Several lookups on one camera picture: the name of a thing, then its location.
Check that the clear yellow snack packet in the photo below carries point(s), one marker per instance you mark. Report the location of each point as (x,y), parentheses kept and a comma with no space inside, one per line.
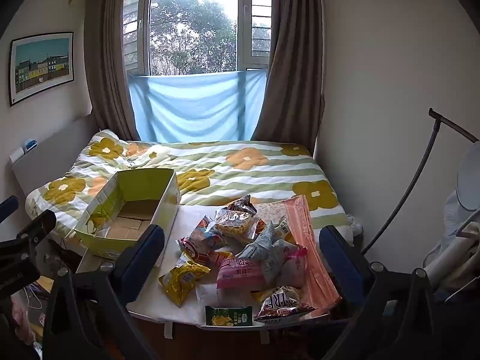
(232,228)

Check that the floral striped blanket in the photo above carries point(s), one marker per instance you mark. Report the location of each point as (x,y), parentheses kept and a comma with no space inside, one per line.
(243,180)

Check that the white yellow triangular snack packet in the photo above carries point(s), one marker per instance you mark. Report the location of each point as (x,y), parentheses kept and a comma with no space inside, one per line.
(283,228)

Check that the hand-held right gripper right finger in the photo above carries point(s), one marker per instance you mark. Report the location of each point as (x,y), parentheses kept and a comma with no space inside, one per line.
(339,258)

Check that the blue shrimp cracker packet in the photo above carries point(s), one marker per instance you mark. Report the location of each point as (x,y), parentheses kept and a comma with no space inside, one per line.
(206,234)

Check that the small blue white object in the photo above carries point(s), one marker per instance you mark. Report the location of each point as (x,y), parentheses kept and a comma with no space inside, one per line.
(30,144)

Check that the pink yellow snack packet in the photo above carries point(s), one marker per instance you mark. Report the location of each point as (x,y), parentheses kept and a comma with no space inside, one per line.
(296,266)

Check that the cream orange snack packet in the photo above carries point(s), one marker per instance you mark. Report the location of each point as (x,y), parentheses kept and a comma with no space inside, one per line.
(261,230)

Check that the peach towel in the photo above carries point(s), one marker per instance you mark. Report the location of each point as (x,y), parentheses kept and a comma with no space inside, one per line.
(315,255)

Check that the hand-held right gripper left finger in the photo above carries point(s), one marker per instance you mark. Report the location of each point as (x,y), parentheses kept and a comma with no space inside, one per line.
(144,247)

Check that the framed picture of houses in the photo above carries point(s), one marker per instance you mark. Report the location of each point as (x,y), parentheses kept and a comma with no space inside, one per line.
(41,67)

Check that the golden yellow snack packet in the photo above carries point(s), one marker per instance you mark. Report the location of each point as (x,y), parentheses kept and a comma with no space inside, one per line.
(182,279)

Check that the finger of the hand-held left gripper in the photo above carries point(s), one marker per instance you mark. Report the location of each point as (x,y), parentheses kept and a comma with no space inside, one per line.
(7,207)
(33,228)

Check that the dark brown snack packet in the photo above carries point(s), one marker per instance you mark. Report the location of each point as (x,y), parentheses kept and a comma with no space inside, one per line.
(242,206)

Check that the brown curtain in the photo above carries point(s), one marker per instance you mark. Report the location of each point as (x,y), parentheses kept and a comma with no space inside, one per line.
(107,63)
(296,75)

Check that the light blue cloth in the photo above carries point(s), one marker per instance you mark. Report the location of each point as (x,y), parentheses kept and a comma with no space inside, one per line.
(195,105)

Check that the red white snack packet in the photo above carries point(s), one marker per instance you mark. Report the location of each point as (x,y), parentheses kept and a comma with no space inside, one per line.
(195,255)

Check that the brown white snack packet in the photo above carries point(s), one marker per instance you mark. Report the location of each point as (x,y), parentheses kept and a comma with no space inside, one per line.
(279,303)

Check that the yellow-green cardboard box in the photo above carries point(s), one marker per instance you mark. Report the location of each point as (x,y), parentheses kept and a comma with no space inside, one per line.
(101,198)

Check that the grey headboard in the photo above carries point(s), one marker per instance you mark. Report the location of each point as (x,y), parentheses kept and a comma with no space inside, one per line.
(52,150)

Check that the white blue snack packet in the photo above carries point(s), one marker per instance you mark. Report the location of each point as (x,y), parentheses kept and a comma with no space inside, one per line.
(266,251)

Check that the black curved stand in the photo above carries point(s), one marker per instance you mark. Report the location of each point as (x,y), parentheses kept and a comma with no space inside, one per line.
(433,113)

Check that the window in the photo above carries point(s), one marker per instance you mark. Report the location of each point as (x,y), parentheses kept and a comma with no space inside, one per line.
(195,26)

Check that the white table cover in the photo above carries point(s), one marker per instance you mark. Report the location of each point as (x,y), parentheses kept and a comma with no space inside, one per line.
(187,217)

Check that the small green snack packet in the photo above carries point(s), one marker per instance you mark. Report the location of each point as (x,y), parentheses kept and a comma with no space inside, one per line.
(227,317)

